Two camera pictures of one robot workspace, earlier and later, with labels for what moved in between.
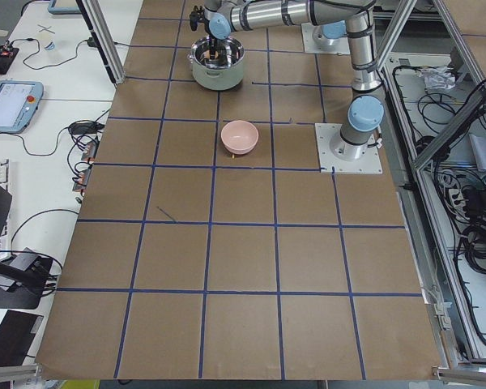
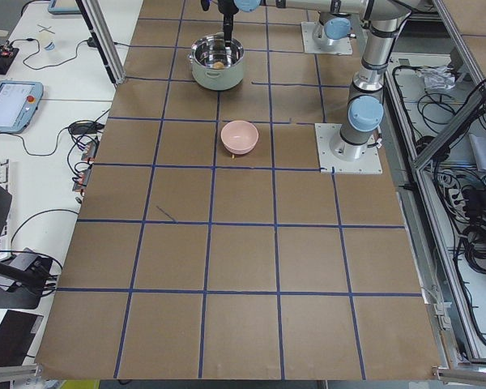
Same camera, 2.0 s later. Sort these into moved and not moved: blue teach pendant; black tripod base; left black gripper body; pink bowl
Moved: left black gripper body
Not moved: black tripod base; blue teach pendant; pink bowl
